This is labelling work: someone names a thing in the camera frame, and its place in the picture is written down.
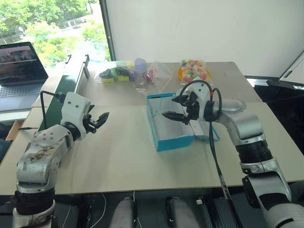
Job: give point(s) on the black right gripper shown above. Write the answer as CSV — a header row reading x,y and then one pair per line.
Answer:
x,y
193,109

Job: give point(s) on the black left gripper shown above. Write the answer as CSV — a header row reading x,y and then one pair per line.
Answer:
x,y
90,124

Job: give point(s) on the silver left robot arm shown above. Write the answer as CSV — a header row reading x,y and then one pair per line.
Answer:
x,y
40,152

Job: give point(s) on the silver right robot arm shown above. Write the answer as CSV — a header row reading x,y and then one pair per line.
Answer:
x,y
247,128

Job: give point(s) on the blue shallow box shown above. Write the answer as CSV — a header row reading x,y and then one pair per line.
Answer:
x,y
174,143

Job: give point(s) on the green conveyor belt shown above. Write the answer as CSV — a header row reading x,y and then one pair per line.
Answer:
x,y
66,83

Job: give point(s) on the clear plastic bag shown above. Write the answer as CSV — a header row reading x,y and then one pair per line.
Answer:
x,y
161,76

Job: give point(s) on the bag of colourful sweets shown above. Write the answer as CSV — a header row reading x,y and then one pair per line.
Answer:
x,y
193,71

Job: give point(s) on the plastic bag of sponges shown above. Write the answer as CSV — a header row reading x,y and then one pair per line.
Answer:
x,y
111,77

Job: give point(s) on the clear bottle with purple cap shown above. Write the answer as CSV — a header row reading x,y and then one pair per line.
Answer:
x,y
140,69

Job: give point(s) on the grey rounded shape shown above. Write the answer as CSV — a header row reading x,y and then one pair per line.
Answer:
x,y
123,211

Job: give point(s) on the dark blue seat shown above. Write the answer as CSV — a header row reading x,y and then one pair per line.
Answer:
x,y
4,149

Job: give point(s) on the black side desk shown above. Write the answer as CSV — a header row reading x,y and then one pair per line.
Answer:
x,y
280,107

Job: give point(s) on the grey open laptop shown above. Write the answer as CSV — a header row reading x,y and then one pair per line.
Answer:
x,y
16,61

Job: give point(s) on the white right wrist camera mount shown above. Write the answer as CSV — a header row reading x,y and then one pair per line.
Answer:
x,y
200,91

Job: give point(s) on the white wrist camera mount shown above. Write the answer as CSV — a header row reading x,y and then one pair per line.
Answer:
x,y
74,107
200,91

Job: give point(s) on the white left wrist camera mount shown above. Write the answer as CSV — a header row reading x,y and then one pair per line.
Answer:
x,y
74,107

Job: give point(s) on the black window frame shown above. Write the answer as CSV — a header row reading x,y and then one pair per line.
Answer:
x,y
108,31

